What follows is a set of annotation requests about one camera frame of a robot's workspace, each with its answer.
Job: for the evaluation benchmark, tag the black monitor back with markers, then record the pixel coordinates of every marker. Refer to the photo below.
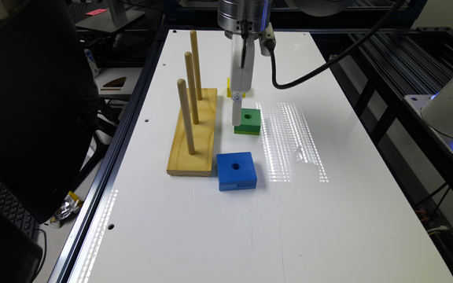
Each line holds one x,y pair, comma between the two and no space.
48,105

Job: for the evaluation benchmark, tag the crumpled foil wrapper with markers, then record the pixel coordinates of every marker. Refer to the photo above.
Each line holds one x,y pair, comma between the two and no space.
71,204

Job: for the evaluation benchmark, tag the black keyboard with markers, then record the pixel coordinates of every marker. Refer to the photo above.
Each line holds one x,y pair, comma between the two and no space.
15,212

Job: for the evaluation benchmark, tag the yellow wooden block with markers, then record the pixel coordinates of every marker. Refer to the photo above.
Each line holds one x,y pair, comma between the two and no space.
228,89

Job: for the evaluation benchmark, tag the black aluminium frame rail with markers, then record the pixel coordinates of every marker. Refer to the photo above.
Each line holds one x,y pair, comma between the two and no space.
400,63

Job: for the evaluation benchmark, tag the far wooden peg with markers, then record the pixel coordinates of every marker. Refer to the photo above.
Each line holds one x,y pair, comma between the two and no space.
196,63

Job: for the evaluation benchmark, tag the blue wooden block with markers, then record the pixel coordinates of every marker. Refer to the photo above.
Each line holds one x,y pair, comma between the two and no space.
236,171

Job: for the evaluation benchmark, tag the wooden peg base board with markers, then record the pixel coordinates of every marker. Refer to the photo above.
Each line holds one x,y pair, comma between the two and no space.
180,162

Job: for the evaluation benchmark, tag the middle wooden peg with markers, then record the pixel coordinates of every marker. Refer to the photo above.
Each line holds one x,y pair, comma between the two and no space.
191,87

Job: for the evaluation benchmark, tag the green wooden block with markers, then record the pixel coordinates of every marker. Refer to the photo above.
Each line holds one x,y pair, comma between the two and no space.
250,122

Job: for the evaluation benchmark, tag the near wooden peg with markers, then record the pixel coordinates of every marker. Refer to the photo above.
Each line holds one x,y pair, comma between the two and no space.
185,109

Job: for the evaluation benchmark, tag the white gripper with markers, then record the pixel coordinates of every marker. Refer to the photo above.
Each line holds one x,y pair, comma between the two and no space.
241,71

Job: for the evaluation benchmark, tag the monitor stand with base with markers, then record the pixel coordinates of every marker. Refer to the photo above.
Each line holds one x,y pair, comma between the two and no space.
113,20

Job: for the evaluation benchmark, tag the wooden peg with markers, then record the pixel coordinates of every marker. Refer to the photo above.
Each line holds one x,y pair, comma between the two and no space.
196,63
191,87
185,109

